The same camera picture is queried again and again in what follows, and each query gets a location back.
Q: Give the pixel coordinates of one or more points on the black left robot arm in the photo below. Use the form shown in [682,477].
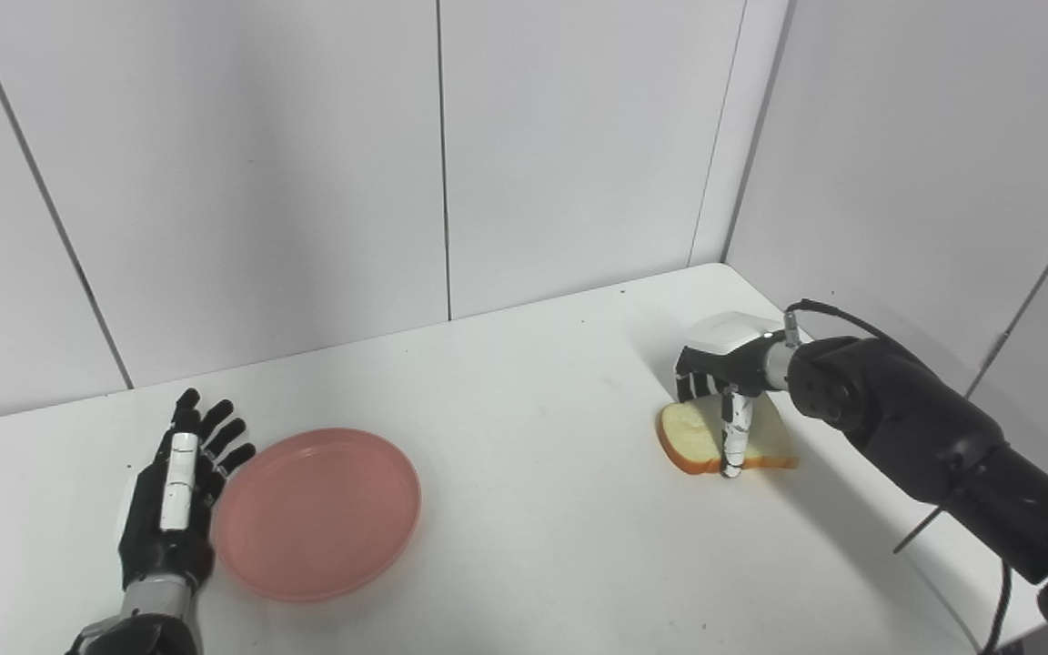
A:
[146,623]

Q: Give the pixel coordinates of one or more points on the pink round plate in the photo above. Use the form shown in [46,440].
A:
[319,514]

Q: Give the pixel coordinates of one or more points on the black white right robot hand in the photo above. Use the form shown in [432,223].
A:
[729,350]

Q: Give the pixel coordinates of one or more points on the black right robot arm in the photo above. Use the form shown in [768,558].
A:
[933,428]

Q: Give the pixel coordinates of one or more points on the black zip tie tail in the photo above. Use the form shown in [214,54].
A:
[920,528]

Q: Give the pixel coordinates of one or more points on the slice of white bread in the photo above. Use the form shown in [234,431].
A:
[692,435]

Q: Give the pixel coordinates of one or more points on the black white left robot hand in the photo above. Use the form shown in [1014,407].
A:
[156,550]

